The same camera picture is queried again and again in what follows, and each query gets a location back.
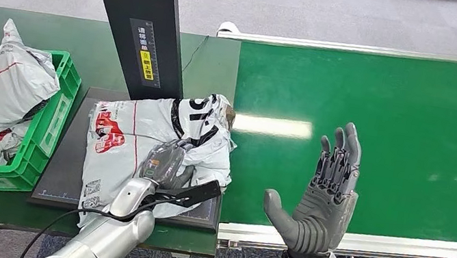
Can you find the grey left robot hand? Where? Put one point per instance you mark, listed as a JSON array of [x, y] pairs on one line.
[[165, 164]]

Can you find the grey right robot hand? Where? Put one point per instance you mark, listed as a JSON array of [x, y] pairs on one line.
[[321, 207]]

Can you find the white package with black print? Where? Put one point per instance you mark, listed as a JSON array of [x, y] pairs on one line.
[[136, 131]]

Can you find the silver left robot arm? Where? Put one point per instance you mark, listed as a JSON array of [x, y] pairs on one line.
[[111, 233]]

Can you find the green conveyor belt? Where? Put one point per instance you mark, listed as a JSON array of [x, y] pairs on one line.
[[416, 130]]

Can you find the black inbound scanner machine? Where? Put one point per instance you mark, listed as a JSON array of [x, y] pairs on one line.
[[136, 17]]

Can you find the large grey mailer package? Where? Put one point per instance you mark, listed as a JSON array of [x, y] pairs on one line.
[[10, 84]]

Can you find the green plastic crate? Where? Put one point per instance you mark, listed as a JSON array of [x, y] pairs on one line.
[[38, 139]]

